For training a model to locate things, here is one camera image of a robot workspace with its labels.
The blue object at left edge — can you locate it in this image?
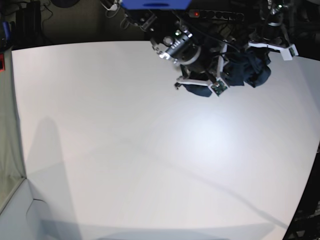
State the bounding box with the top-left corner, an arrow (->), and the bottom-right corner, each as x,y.
2,21 -> 11,41

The red object at left edge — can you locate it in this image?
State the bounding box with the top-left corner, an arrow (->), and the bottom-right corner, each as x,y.
0,53 -> 6,72

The dark blue t-shirt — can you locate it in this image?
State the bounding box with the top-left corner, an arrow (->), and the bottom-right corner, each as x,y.
183,47 -> 272,98

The black power strip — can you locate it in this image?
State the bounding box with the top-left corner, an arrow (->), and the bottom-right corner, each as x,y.
187,9 -> 245,22

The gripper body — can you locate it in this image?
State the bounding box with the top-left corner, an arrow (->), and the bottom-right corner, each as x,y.
183,46 -> 224,75

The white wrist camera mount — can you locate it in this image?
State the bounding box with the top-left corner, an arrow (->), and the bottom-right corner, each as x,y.
174,43 -> 230,98
248,24 -> 299,61

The blue box overhead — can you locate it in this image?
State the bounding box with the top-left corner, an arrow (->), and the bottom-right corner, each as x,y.
121,0 -> 191,10

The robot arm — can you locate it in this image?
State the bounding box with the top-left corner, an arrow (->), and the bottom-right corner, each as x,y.
258,0 -> 296,41
123,8 -> 223,74

